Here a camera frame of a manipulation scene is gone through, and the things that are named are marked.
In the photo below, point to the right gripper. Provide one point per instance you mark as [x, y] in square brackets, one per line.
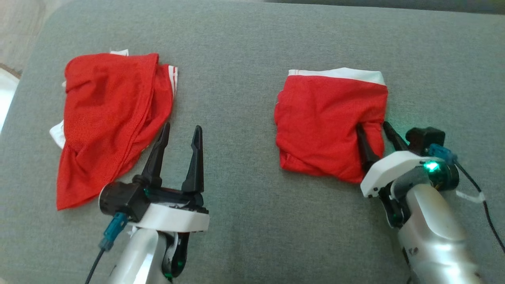
[394, 169]

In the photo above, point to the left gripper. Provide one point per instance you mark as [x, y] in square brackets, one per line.
[177, 219]

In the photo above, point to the red shorts with white trim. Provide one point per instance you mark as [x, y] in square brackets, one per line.
[323, 126]

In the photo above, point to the red Bulls basketball jersey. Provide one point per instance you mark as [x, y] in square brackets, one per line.
[106, 118]

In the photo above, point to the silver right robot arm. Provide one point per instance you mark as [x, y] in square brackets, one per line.
[434, 232]

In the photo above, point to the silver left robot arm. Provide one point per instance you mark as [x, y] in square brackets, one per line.
[138, 256]

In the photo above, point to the large grey sofa seat cushion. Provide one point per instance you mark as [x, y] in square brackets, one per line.
[394, 4]

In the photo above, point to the white plastic laundry basket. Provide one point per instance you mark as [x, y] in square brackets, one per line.
[6, 98]

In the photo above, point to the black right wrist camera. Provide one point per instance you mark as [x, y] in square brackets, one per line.
[424, 138]

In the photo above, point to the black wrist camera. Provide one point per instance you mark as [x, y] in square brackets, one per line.
[122, 199]
[424, 138]

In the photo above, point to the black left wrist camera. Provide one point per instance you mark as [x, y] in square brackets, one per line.
[122, 199]

